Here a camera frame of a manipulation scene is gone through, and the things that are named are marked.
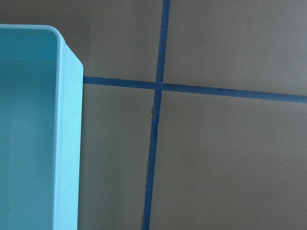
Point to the turquoise plastic bin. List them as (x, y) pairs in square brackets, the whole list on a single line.
[(41, 89)]

